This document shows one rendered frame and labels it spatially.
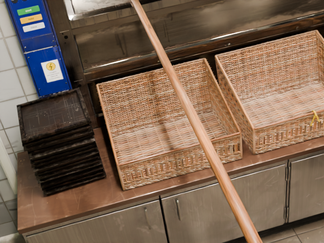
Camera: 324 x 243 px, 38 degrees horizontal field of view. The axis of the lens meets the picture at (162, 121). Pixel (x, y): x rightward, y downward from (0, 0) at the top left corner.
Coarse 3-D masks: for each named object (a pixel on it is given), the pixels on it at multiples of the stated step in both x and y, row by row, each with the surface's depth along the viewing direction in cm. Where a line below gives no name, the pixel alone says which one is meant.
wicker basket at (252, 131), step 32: (224, 64) 234; (256, 64) 237; (288, 64) 241; (320, 64) 242; (224, 96) 234; (256, 96) 243; (288, 96) 241; (320, 96) 237; (256, 128) 202; (288, 128) 207; (320, 128) 212
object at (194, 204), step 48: (96, 192) 206; (144, 192) 202; (192, 192) 208; (240, 192) 216; (288, 192) 226; (48, 240) 203; (96, 240) 211; (144, 240) 219; (192, 240) 227; (240, 240) 244
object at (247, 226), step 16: (144, 16) 194; (160, 48) 171; (176, 80) 154; (192, 112) 139; (192, 128) 136; (208, 144) 127; (208, 160) 124; (224, 176) 117; (224, 192) 114; (240, 208) 108; (240, 224) 106; (256, 240) 101
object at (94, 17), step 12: (144, 0) 214; (156, 0) 212; (168, 0) 212; (180, 0) 214; (192, 0) 215; (96, 12) 210; (108, 12) 209; (120, 12) 210; (132, 12) 211; (72, 24) 208; (84, 24) 209
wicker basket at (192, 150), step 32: (192, 64) 231; (128, 96) 230; (160, 96) 233; (192, 96) 237; (128, 128) 235; (160, 128) 234; (224, 128) 227; (128, 160) 218; (160, 160) 200; (192, 160) 204; (224, 160) 209
